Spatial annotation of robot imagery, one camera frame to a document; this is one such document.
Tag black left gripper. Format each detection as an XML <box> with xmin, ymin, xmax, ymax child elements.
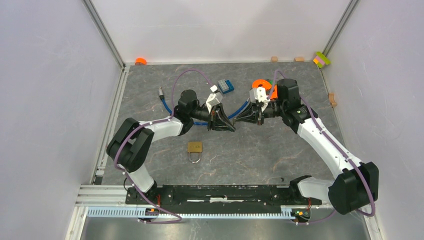
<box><xmin>189</xmin><ymin>102</ymin><xmax>236</xmax><ymax>133</ymax></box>

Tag curved wooden block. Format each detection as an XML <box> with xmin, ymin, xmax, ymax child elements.
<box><xmin>328</xmin><ymin>92</ymin><xmax>338</xmax><ymax>108</ymax></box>

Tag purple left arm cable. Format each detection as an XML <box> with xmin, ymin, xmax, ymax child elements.
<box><xmin>113</xmin><ymin>68</ymin><xmax>220</xmax><ymax>225</ymax></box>

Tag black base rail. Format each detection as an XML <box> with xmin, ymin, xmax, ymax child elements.
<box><xmin>125</xmin><ymin>184</ymin><xmax>322</xmax><ymax>215</ymax></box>

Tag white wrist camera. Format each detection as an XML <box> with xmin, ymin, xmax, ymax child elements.
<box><xmin>205</xmin><ymin>85</ymin><xmax>223</xmax><ymax>113</ymax></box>
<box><xmin>249</xmin><ymin>87</ymin><xmax>271</xmax><ymax>112</ymax></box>

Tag brass padlock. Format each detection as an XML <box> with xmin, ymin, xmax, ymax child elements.
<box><xmin>187</xmin><ymin>141</ymin><xmax>203</xmax><ymax>164</ymax></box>

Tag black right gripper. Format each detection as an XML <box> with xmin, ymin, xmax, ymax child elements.
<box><xmin>234</xmin><ymin>100</ymin><xmax>286</xmax><ymax>126</ymax></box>

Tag blue cable lock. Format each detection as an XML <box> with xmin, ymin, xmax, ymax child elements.
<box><xmin>158</xmin><ymin>86</ymin><xmax>250</xmax><ymax>126</ymax></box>

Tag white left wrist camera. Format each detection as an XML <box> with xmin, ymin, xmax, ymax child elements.
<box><xmin>205</xmin><ymin>85</ymin><xmax>223</xmax><ymax>113</ymax></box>

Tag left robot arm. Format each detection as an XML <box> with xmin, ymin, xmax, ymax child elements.
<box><xmin>106</xmin><ymin>89</ymin><xmax>236</xmax><ymax>204</ymax></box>

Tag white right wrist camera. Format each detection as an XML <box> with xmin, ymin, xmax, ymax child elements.
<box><xmin>249</xmin><ymin>87</ymin><xmax>271</xmax><ymax>112</ymax></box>

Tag orange letter e block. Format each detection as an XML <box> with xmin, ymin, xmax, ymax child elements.
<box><xmin>251</xmin><ymin>79</ymin><xmax>278</xmax><ymax>100</ymax></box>

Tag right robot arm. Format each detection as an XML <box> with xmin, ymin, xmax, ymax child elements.
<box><xmin>234</xmin><ymin>78</ymin><xmax>379</xmax><ymax>217</ymax></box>

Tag blue toy brick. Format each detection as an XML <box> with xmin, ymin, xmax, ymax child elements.
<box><xmin>218</xmin><ymin>79</ymin><xmax>235</xmax><ymax>94</ymax></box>

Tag stacked coloured toy bricks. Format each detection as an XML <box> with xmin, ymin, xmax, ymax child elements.
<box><xmin>312</xmin><ymin>51</ymin><xmax>331</xmax><ymax>69</ymax></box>

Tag orange round cap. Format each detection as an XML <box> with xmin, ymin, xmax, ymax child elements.
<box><xmin>134</xmin><ymin>57</ymin><xmax>147</xmax><ymax>66</ymax></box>

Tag light blue cable duct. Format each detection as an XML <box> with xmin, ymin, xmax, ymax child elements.
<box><xmin>86</xmin><ymin>206</ymin><xmax>294</xmax><ymax>219</ymax></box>

